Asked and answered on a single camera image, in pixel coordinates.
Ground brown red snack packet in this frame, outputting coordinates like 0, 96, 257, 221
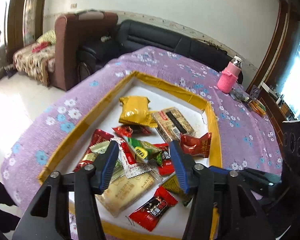
180, 132, 212, 158

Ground clear soda cracker pack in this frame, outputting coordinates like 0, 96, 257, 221
151, 107, 196, 143

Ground green gold snack packet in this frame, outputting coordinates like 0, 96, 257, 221
123, 137, 161, 164

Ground beige biscuit packet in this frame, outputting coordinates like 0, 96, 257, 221
95, 173, 155, 217

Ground red black snack packet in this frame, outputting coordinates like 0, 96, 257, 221
129, 186, 178, 232

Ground white red patterned packet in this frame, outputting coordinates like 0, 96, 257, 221
110, 138, 151, 179

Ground red Golden Crown packet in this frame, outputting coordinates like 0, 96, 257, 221
74, 129, 114, 172

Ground yellow cheese cracker bag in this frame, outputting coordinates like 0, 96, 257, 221
119, 96, 158, 128

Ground green white candy packet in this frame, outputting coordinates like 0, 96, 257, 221
93, 141, 119, 188

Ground dark red small packet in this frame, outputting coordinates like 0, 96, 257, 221
112, 125, 151, 138

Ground purple floral tablecloth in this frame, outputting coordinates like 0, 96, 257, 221
1, 47, 282, 210

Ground orange snack boxes stack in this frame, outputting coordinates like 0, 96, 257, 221
248, 99, 266, 117

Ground yellow rimmed white tray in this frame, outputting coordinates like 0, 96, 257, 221
38, 72, 222, 239

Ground clear plastic bag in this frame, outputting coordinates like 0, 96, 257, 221
229, 83, 250, 103

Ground grey phone stand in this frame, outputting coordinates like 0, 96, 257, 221
249, 85, 261, 100

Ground pink sleeved thermos bottle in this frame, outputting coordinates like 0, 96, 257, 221
217, 56, 242, 94

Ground patterned blanket couch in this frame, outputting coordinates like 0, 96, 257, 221
13, 29, 56, 87

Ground black leather sofa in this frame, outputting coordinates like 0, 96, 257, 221
76, 20, 232, 81

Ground brown armchair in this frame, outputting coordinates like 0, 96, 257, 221
49, 10, 119, 91

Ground wooden glass door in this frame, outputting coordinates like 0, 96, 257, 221
0, 0, 45, 80

